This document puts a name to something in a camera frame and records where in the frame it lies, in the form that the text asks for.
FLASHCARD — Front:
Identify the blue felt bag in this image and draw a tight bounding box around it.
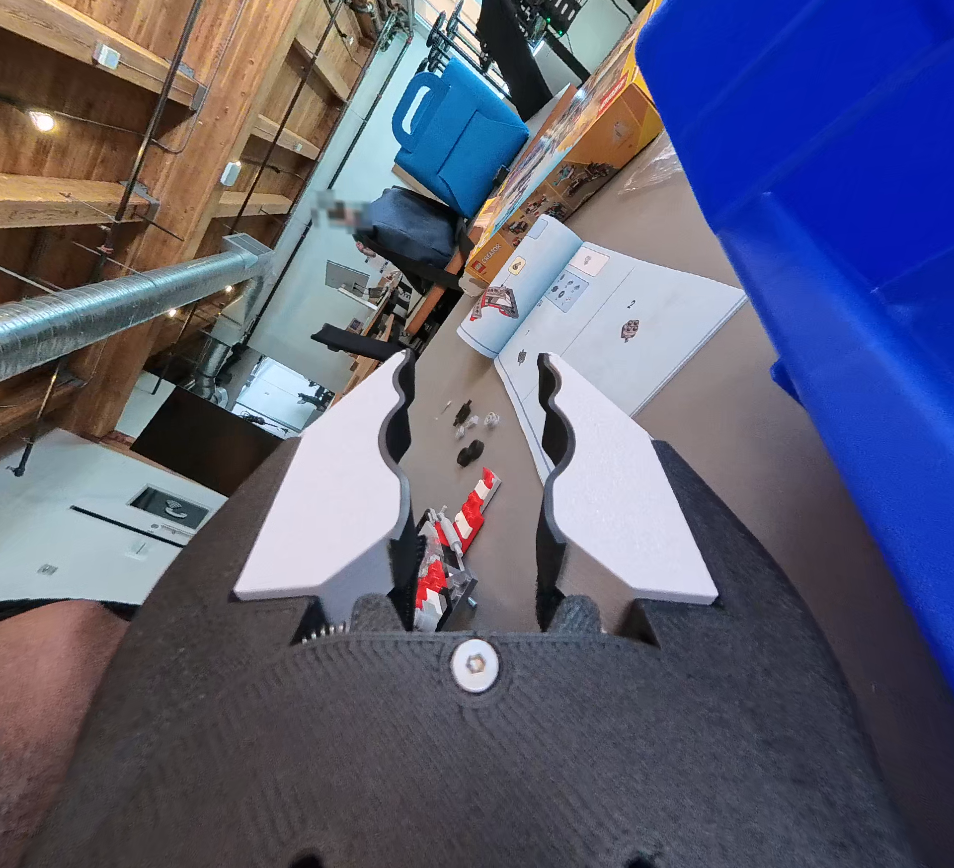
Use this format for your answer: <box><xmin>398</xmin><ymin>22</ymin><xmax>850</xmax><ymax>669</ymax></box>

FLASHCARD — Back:
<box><xmin>392</xmin><ymin>58</ymin><xmax>532</xmax><ymax>221</ymax></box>

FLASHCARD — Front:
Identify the black wall screen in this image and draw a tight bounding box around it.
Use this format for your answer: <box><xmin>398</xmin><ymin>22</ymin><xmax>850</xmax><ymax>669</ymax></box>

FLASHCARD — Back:
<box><xmin>130</xmin><ymin>386</ymin><xmax>286</xmax><ymax>498</ymax></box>

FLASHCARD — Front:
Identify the black chair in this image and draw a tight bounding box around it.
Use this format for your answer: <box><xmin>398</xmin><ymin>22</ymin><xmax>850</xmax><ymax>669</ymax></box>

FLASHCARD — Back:
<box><xmin>311</xmin><ymin>321</ymin><xmax>412</xmax><ymax>362</ymax></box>

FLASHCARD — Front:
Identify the silver metal duct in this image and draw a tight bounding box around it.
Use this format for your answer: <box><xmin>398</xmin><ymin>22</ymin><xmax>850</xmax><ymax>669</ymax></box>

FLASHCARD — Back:
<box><xmin>0</xmin><ymin>249</ymin><xmax>273</xmax><ymax>381</ymax></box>

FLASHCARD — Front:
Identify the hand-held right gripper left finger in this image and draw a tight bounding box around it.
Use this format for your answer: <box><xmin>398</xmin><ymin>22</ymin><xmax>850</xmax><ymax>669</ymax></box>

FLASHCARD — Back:
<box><xmin>233</xmin><ymin>348</ymin><xmax>418</xmax><ymax>631</ymax></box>

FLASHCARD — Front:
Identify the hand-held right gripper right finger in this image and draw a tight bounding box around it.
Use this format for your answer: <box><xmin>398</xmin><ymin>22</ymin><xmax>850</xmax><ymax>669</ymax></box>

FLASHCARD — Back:
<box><xmin>535</xmin><ymin>352</ymin><xmax>720</xmax><ymax>634</ymax></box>

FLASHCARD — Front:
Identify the spiral metal duct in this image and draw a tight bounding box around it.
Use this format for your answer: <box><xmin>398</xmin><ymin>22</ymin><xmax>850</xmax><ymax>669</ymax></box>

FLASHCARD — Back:
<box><xmin>182</xmin><ymin>331</ymin><xmax>247</xmax><ymax>403</ymax></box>

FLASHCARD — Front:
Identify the dark blue backpack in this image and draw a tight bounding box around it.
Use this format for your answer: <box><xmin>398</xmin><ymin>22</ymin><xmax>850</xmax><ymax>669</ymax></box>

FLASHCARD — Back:
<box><xmin>356</xmin><ymin>186</ymin><xmax>478</xmax><ymax>288</ymax></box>

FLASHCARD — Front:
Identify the light blue instruction booklet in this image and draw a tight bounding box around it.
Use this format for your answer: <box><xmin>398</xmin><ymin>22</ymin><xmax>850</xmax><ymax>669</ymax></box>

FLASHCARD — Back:
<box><xmin>456</xmin><ymin>214</ymin><xmax>748</xmax><ymax>485</ymax></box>

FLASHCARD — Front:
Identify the blue plastic bin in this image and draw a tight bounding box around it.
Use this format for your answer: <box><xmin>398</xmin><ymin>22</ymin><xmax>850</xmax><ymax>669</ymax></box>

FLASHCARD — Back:
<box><xmin>635</xmin><ymin>0</ymin><xmax>954</xmax><ymax>690</ymax></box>

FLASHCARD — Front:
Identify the grey desk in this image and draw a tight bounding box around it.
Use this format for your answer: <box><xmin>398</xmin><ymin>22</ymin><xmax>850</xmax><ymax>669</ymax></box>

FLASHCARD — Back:
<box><xmin>395</xmin><ymin>130</ymin><xmax>954</xmax><ymax>868</ymax></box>

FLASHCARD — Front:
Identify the yellow toy brick box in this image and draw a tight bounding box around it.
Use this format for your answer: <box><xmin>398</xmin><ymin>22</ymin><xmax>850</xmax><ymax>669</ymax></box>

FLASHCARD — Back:
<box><xmin>464</xmin><ymin>0</ymin><xmax>666</xmax><ymax>288</ymax></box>

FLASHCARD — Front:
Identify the black monitor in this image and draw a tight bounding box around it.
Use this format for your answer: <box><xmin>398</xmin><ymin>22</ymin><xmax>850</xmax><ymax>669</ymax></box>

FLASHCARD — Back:
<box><xmin>476</xmin><ymin>0</ymin><xmax>556</xmax><ymax>124</ymax></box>

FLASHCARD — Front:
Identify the clear plastic bag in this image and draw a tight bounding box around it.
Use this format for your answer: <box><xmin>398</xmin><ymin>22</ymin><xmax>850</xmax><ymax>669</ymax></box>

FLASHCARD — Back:
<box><xmin>619</xmin><ymin>138</ymin><xmax>683</xmax><ymax>194</ymax></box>

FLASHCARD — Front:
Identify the red white toy brick model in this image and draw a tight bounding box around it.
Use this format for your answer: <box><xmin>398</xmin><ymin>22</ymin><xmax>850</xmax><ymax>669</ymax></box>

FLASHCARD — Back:
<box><xmin>413</xmin><ymin>467</ymin><xmax>502</xmax><ymax>632</ymax></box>

